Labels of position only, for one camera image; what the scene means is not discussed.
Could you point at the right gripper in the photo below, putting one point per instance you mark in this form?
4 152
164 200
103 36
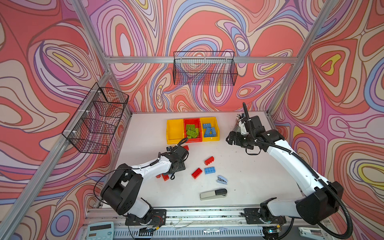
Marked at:
237 141

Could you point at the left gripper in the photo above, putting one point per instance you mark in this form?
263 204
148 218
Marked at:
182 166

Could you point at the green lego cluster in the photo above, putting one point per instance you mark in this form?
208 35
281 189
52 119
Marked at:
192 131

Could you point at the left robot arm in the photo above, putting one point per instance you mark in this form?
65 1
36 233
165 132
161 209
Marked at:
121 192

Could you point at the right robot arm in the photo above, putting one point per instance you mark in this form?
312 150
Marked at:
320 197

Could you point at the left yellow bin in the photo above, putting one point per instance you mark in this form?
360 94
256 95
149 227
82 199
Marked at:
175 131

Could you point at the yellow bin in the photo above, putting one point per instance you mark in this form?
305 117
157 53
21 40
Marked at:
175 131
214 124

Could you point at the pencil cup holder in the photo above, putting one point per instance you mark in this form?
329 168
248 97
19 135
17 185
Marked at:
240 117

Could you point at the red middle bin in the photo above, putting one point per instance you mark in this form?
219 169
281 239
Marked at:
197 122

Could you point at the right yellow bin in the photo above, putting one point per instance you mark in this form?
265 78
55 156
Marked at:
214 124

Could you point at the grey black stapler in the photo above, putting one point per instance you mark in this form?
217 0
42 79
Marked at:
214 194

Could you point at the white calculator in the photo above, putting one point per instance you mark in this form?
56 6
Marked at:
100 231

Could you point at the white device bottom right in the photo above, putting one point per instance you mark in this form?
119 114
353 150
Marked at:
311 233

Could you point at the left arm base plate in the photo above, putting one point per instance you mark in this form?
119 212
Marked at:
155 218

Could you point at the back wire basket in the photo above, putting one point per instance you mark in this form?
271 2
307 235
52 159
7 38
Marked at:
205 68

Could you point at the wire basket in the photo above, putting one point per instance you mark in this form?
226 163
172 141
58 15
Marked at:
205 68
100 114

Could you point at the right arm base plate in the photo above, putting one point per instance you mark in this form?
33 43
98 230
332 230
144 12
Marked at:
257 216

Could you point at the left wire basket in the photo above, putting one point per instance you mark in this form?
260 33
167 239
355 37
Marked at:
100 114

